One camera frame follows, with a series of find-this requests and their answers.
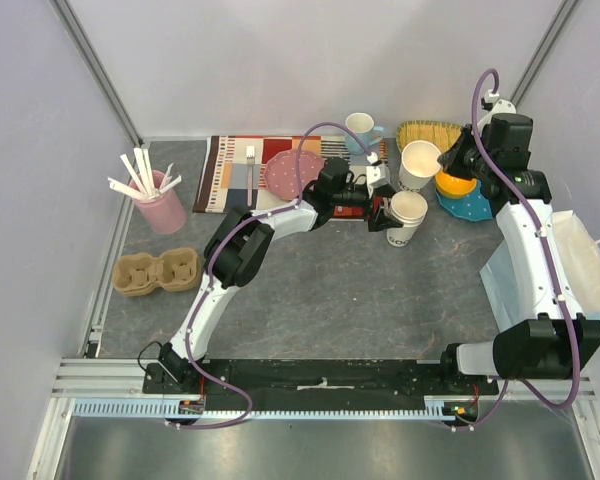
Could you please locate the white paper cup stack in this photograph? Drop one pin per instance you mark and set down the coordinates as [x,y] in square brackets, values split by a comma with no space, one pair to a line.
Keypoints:
[409,208]

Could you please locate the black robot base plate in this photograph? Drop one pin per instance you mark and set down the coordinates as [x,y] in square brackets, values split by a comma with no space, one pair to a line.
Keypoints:
[343,385]

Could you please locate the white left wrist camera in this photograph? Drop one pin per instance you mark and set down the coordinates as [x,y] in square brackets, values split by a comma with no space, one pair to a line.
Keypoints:
[377,173]

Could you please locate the brown cardboard cup carrier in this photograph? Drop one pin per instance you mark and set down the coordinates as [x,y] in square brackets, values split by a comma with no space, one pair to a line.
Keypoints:
[140,274]

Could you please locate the pink handled fork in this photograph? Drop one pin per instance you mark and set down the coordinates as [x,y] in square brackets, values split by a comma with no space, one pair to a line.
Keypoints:
[250,160]

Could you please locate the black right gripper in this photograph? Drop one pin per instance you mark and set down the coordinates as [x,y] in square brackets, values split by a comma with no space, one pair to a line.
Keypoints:
[461,157]

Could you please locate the pink polka dot plate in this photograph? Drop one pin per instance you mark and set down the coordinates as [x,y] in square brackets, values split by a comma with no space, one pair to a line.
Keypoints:
[285,175]

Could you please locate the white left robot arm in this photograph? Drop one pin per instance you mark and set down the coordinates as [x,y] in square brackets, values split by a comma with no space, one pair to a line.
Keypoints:
[235,253]

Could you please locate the pink straw holder cup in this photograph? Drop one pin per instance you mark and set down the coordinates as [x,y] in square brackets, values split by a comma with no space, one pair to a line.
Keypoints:
[164,214]

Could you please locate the blue white paper bag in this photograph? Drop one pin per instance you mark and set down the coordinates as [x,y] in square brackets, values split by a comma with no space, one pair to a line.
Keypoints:
[580,255]

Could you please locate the yellow bowl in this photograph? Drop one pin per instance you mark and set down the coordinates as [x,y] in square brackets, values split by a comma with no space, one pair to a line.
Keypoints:
[453,187]

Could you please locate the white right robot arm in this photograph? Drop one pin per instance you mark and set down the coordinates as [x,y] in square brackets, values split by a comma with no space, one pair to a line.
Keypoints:
[549,338]

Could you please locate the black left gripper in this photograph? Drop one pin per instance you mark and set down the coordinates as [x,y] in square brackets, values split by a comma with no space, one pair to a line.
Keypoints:
[380,220]

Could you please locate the blue polka dot plate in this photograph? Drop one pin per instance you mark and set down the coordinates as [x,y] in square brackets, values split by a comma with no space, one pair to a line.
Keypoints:
[473,207]

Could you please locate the white paper coffee cup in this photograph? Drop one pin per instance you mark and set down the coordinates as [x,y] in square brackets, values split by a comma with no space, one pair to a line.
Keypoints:
[419,164]

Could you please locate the colourful patchwork placemat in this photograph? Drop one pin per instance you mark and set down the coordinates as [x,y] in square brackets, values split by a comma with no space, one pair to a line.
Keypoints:
[224,180]

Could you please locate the yellow woven tray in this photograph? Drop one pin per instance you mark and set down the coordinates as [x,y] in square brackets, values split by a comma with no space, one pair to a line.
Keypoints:
[442,134]

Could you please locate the light blue mug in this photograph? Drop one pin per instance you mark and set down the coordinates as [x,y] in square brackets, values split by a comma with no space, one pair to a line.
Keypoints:
[363,126]

